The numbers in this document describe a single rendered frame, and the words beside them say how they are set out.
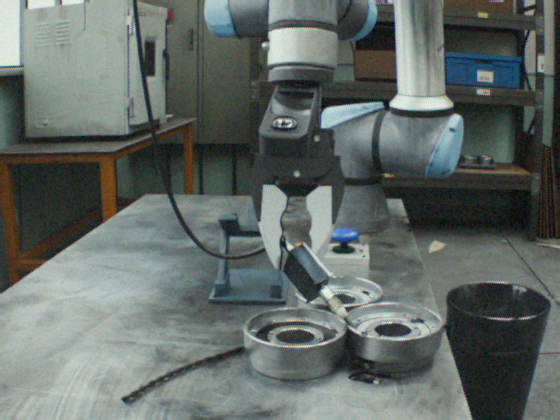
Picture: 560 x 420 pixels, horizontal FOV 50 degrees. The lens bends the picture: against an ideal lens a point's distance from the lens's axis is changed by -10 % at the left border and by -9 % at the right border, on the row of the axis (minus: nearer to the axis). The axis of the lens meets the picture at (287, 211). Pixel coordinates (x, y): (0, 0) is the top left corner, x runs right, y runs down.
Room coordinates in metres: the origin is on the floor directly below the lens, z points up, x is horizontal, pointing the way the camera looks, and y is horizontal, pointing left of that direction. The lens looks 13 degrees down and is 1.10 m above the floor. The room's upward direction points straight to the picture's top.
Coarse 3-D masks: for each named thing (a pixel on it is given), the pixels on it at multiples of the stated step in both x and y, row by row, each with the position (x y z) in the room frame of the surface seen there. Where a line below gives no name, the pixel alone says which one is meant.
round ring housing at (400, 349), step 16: (368, 304) 0.68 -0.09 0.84; (384, 304) 0.68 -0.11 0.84; (400, 304) 0.68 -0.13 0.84; (352, 320) 0.66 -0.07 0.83; (384, 320) 0.66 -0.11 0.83; (432, 320) 0.65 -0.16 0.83; (352, 336) 0.60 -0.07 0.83; (368, 336) 0.59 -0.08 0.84; (384, 336) 0.61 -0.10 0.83; (400, 336) 0.61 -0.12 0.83; (416, 336) 0.61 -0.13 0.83; (432, 336) 0.59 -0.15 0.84; (352, 352) 0.61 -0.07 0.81; (368, 352) 0.59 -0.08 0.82; (384, 352) 0.58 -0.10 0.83; (400, 352) 0.58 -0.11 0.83; (416, 352) 0.58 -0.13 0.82; (432, 352) 0.59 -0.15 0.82; (368, 368) 0.59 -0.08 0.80; (384, 368) 0.59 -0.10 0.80; (400, 368) 0.58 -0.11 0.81; (416, 368) 0.59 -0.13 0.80
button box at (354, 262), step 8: (328, 248) 0.89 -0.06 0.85; (336, 248) 0.88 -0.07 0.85; (352, 248) 0.87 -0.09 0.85; (360, 248) 0.89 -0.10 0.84; (328, 256) 0.85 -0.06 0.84; (336, 256) 0.85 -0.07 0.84; (344, 256) 0.85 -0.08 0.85; (352, 256) 0.85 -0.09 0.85; (360, 256) 0.85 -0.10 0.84; (368, 256) 0.85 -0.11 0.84; (328, 264) 0.84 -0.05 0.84; (336, 264) 0.84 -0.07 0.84; (344, 264) 0.84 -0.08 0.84; (352, 264) 0.84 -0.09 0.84; (360, 264) 0.84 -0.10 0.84; (368, 264) 0.84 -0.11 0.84; (336, 272) 0.84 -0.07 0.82; (344, 272) 0.84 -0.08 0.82; (352, 272) 0.84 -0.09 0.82; (360, 272) 0.84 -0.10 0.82; (368, 272) 0.84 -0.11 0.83
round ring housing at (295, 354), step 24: (264, 312) 0.65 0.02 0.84; (288, 312) 0.67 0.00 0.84; (312, 312) 0.66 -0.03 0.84; (288, 336) 0.64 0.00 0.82; (312, 336) 0.63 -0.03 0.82; (336, 336) 0.61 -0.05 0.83; (264, 360) 0.57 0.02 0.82; (288, 360) 0.57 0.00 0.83; (312, 360) 0.57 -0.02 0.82; (336, 360) 0.58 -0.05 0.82
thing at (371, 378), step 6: (360, 372) 0.58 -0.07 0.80; (366, 372) 0.58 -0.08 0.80; (372, 372) 0.58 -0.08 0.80; (378, 372) 0.58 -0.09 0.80; (384, 372) 0.58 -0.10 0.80; (354, 378) 0.57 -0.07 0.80; (360, 378) 0.57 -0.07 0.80; (366, 378) 0.57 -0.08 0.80; (372, 378) 0.57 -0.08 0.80; (378, 378) 0.57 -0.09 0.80; (384, 378) 0.57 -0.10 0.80; (390, 378) 0.57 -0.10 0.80
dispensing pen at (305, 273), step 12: (288, 252) 0.67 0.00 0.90; (300, 252) 0.65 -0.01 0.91; (288, 264) 0.66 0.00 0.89; (300, 264) 0.64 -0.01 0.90; (312, 264) 0.64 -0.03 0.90; (288, 276) 0.67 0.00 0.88; (300, 276) 0.65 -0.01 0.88; (312, 276) 0.63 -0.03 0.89; (324, 276) 0.63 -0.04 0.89; (300, 288) 0.65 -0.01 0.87; (312, 288) 0.63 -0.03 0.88; (324, 288) 0.64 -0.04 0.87; (312, 300) 0.65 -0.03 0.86; (324, 300) 0.63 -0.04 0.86; (336, 300) 0.63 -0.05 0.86; (336, 312) 0.62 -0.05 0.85; (348, 324) 0.62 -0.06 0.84
